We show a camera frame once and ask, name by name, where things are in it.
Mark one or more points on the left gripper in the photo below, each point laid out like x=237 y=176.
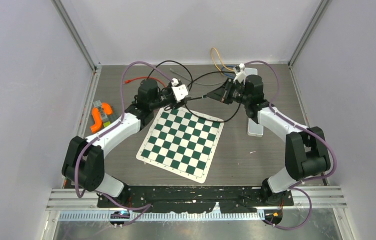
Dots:
x=177 y=105

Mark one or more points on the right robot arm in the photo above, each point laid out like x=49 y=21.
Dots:
x=305 y=152

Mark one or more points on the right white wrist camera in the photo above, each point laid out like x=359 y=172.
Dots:
x=239 y=71

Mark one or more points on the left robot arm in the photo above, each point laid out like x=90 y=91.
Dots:
x=84 y=160

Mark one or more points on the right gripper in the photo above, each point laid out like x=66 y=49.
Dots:
x=222 y=93

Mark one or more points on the green white chessboard mat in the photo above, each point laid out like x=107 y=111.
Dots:
x=182 y=142

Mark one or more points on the orange toy on grey plate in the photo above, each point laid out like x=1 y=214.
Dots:
x=100 y=114

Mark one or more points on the white switch box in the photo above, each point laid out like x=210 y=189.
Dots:
x=254 y=129
x=251 y=71

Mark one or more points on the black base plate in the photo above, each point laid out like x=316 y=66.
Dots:
x=195 y=199

